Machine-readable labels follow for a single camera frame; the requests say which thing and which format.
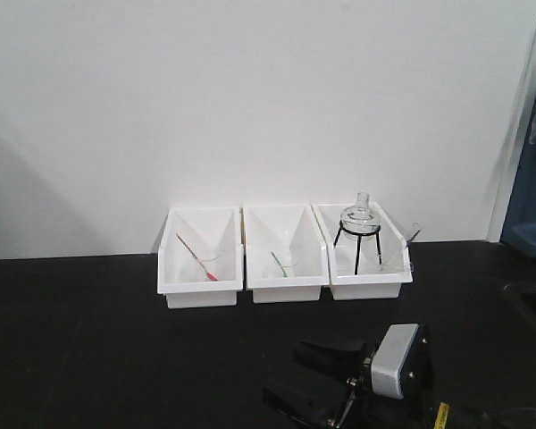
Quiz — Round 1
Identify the black wire tripod stand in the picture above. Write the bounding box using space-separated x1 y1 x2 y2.
333 221 382 275

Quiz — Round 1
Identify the round glass flask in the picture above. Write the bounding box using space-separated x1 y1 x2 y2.
340 192 381 234

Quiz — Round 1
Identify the white bin with red rod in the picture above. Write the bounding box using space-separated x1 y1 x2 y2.
156 206 244 309

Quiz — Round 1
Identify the white bin with green rod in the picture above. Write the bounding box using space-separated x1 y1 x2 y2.
243 205 329 304

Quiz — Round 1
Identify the green tipped stirring rod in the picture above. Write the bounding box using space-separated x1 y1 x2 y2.
270 251 289 277

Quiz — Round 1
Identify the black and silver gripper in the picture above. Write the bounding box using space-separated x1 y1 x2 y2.
263 324 433 428

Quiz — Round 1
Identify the white bin with flask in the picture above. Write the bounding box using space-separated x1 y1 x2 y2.
312 202 413 300

